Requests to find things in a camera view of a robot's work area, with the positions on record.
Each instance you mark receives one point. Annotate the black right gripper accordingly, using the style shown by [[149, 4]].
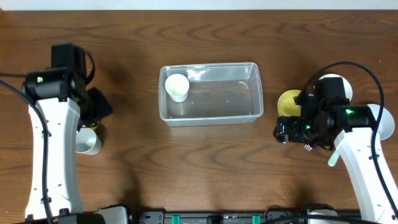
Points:
[[296, 135]]

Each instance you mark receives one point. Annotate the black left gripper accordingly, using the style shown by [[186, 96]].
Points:
[[105, 107]]

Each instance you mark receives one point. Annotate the yellow plastic bowl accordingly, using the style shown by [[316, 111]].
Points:
[[286, 105]]

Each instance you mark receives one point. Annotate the grey plastic cup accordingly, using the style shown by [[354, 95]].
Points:
[[87, 142]]

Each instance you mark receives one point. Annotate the yellow plastic cup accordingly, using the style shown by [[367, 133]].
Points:
[[92, 126]]

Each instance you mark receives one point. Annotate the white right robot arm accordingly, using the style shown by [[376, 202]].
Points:
[[356, 132]]

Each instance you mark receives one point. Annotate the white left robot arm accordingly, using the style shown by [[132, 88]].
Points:
[[61, 110]]

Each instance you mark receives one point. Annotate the clear plastic container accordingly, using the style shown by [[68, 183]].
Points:
[[219, 93]]

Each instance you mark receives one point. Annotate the white plastic fork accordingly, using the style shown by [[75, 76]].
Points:
[[308, 147]]

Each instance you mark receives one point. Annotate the mint green plastic spoon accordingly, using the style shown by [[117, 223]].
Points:
[[334, 158]]

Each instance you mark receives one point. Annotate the white plastic bowl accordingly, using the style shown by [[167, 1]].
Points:
[[347, 86], [387, 124]]

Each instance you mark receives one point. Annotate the white plastic cup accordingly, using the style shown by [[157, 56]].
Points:
[[177, 86]]

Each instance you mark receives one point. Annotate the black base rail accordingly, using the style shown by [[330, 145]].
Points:
[[272, 214]]

